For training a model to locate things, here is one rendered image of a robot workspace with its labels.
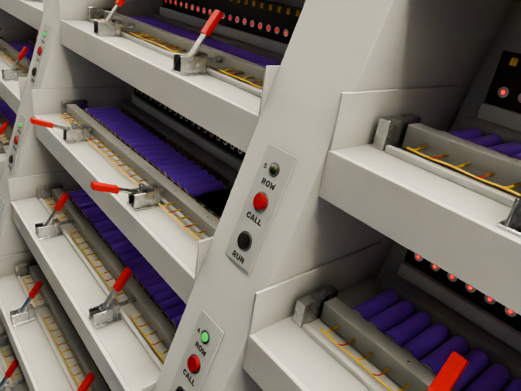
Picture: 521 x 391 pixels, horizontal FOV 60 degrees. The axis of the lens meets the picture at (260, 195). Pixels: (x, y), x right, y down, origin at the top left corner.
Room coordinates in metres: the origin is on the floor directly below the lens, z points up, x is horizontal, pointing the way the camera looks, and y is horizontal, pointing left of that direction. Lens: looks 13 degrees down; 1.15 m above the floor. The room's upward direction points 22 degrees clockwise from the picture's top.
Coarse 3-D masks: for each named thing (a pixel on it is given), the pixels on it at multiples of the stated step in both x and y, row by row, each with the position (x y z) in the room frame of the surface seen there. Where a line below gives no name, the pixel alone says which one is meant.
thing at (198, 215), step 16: (80, 112) 0.84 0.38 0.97; (96, 128) 0.78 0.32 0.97; (112, 144) 0.73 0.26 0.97; (128, 160) 0.69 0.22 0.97; (144, 160) 0.68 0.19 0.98; (128, 176) 0.65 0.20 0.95; (144, 176) 0.65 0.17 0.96; (160, 176) 0.64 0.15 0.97; (160, 192) 0.62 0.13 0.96; (176, 192) 0.59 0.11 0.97; (176, 208) 0.59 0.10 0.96; (192, 208) 0.56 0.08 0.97; (192, 224) 0.54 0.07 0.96; (208, 224) 0.53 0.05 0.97
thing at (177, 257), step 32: (32, 96) 0.85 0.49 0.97; (64, 96) 0.89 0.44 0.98; (96, 96) 0.94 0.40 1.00; (64, 160) 0.75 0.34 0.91; (96, 160) 0.71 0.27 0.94; (224, 160) 0.73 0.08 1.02; (96, 192) 0.65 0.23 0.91; (128, 224) 0.57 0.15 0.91; (160, 224) 0.55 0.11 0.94; (160, 256) 0.51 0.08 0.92; (192, 256) 0.50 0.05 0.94; (192, 288) 0.46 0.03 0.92
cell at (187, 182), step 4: (204, 176) 0.67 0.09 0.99; (208, 176) 0.67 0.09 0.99; (212, 176) 0.68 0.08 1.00; (184, 180) 0.64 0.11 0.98; (188, 180) 0.65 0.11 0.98; (192, 180) 0.65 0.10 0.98; (196, 180) 0.65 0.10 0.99; (200, 180) 0.66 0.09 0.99; (204, 180) 0.66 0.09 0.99; (208, 180) 0.67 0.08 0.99; (212, 180) 0.67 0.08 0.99; (180, 184) 0.63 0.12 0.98; (184, 184) 0.64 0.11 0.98; (188, 184) 0.64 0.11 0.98; (192, 184) 0.65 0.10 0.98; (196, 184) 0.65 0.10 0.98; (180, 188) 0.63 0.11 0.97
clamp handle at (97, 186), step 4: (92, 184) 0.53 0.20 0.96; (96, 184) 0.53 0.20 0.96; (100, 184) 0.54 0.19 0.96; (104, 184) 0.55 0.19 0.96; (108, 184) 0.55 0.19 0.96; (92, 188) 0.53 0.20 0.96; (96, 188) 0.53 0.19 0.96; (100, 188) 0.54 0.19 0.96; (104, 188) 0.54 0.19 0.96; (108, 188) 0.54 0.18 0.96; (112, 188) 0.55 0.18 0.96; (116, 188) 0.55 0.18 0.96; (120, 188) 0.56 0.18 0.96; (140, 188) 0.58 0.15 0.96; (112, 192) 0.55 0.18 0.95; (116, 192) 0.55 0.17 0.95; (124, 192) 0.56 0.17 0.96; (128, 192) 0.57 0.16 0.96; (132, 192) 0.57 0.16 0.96; (136, 192) 0.58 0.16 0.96; (140, 192) 0.58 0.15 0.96
